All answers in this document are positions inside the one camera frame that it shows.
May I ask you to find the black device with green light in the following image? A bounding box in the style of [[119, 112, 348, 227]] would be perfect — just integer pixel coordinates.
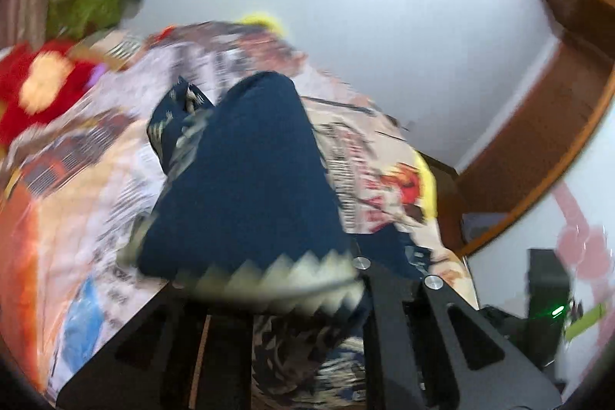
[[479, 249, 571, 370]]

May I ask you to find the navy patterned garment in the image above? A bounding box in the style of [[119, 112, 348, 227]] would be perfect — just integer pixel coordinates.
[[118, 72, 432, 409]]

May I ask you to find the newspaper print bed sheet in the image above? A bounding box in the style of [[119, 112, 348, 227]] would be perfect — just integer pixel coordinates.
[[1, 22, 476, 404]]

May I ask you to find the red plush toy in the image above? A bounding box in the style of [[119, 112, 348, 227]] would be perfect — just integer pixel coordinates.
[[0, 40, 97, 150]]

